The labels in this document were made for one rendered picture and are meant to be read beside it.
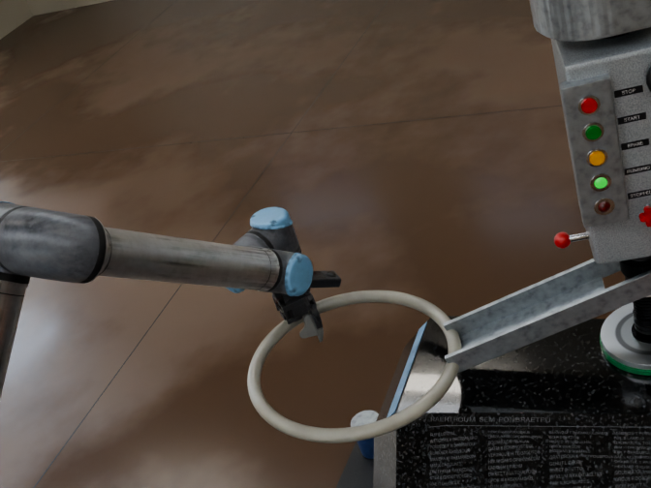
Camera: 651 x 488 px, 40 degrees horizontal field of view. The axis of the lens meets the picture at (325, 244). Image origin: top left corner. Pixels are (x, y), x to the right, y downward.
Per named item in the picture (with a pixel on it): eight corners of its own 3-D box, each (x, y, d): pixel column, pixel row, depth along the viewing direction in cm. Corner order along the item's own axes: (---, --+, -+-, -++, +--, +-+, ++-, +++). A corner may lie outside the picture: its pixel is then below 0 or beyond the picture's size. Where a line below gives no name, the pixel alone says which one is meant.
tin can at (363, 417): (369, 434, 305) (358, 407, 298) (394, 440, 299) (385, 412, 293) (356, 455, 299) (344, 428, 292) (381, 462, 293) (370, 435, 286)
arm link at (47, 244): (38, 208, 139) (323, 251, 190) (-2, 201, 148) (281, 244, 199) (26, 282, 139) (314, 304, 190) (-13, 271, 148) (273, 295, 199)
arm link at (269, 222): (237, 223, 203) (265, 198, 209) (254, 265, 210) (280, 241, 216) (268, 229, 197) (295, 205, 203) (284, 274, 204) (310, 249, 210)
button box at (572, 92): (627, 211, 163) (607, 71, 148) (630, 220, 161) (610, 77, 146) (581, 220, 165) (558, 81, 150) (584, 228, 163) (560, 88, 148)
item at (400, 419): (458, 286, 218) (456, 276, 217) (467, 435, 178) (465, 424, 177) (265, 309, 228) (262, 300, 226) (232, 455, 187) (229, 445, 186)
